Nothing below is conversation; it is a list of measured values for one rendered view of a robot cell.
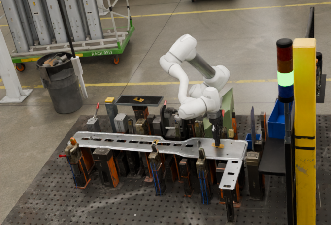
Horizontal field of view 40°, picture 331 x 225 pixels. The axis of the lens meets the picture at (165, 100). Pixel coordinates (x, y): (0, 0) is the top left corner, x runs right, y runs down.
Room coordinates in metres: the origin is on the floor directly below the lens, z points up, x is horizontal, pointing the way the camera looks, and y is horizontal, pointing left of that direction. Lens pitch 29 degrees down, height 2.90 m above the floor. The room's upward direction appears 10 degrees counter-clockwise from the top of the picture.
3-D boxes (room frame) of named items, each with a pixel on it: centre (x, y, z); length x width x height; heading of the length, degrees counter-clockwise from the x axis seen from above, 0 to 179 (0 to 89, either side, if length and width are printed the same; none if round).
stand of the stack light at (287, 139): (1.80, -0.55, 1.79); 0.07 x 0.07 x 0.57
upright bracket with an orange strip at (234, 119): (2.71, -0.45, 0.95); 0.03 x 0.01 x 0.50; 66
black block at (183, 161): (2.53, -0.05, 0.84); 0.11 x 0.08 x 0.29; 156
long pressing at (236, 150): (2.80, 0.15, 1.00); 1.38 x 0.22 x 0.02; 66
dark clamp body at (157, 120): (2.99, 0.08, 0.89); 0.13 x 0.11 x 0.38; 156
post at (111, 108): (3.30, 0.44, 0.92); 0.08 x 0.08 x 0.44; 66
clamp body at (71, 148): (2.87, 0.74, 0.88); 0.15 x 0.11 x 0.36; 156
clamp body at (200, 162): (2.44, -0.16, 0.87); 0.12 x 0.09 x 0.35; 156
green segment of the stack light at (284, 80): (1.80, -0.55, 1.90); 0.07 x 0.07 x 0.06
